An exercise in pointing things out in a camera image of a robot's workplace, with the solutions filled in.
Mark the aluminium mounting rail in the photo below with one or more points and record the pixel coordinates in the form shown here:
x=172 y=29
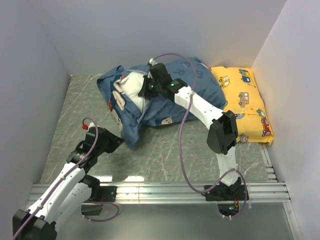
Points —
x=181 y=193

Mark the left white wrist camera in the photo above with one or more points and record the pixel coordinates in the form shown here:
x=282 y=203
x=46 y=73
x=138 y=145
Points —
x=87 y=126

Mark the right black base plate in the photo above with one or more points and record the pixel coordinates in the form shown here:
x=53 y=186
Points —
x=224 y=193

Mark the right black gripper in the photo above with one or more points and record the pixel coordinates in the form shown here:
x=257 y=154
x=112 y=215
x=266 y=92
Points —
x=145 y=92

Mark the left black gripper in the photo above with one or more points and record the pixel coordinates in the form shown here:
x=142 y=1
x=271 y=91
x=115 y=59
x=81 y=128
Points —
x=115 y=141

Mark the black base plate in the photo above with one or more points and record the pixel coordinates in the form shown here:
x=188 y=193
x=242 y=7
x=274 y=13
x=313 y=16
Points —
x=104 y=194
x=224 y=193

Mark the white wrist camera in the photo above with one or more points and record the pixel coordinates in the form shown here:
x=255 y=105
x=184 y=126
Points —
x=152 y=62
x=87 y=126

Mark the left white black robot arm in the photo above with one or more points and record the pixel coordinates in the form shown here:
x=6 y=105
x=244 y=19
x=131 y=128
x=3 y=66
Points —
x=72 y=187

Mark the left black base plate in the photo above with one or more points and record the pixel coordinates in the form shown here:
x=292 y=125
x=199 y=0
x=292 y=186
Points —
x=104 y=194

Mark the yellow car print pillow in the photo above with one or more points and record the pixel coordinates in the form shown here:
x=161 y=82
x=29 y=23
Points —
x=244 y=100

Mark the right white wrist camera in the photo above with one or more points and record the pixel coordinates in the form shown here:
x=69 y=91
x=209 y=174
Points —
x=152 y=62

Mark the white pillow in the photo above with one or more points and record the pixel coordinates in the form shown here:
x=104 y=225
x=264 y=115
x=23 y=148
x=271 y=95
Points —
x=130 y=85

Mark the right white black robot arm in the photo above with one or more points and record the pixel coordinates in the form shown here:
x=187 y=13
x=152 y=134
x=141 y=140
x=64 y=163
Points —
x=222 y=127

